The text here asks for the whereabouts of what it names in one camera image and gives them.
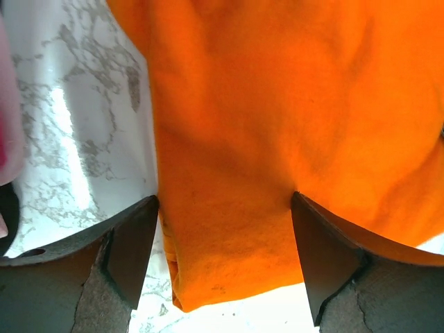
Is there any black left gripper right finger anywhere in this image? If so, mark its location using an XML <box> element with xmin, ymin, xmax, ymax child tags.
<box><xmin>291</xmin><ymin>192</ymin><xmax>443</xmax><ymax>332</ymax></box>

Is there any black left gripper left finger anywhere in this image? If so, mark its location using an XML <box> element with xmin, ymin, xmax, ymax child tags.
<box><xmin>1</xmin><ymin>196</ymin><xmax>159</xmax><ymax>332</ymax></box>

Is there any orange t shirt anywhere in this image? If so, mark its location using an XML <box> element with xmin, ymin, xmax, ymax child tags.
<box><xmin>108</xmin><ymin>1</ymin><xmax>443</xmax><ymax>312</ymax></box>

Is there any folded magenta t shirt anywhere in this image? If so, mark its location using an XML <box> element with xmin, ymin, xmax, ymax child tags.
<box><xmin>0</xmin><ymin>13</ymin><xmax>25</xmax><ymax>240</ymax></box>

